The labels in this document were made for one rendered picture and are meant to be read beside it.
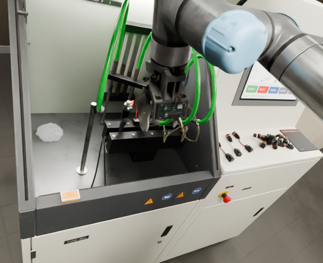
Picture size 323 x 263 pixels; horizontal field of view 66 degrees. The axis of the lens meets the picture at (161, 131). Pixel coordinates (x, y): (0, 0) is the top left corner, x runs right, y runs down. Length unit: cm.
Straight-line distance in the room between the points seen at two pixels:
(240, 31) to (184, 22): 9
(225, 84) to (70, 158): 69
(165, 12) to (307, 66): 22
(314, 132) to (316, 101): 258
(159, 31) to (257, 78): 81
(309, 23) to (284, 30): 88
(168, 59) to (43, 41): 67
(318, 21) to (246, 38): 105
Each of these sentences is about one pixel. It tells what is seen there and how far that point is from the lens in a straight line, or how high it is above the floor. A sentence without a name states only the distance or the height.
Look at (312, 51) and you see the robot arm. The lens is 43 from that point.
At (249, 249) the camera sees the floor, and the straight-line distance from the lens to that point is 221.
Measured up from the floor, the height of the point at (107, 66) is 132.
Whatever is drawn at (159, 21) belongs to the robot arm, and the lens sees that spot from 43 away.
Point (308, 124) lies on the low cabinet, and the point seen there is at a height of 54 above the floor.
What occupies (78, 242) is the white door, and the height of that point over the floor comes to 67.
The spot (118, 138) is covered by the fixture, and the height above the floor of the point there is 98.
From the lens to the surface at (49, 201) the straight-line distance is 79.
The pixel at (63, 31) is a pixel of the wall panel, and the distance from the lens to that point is 103.
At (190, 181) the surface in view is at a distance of 94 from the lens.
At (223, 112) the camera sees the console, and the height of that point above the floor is 107.
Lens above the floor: 162
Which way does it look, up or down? 38 degrees down
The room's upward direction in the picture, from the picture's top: 23 degrees clockwise
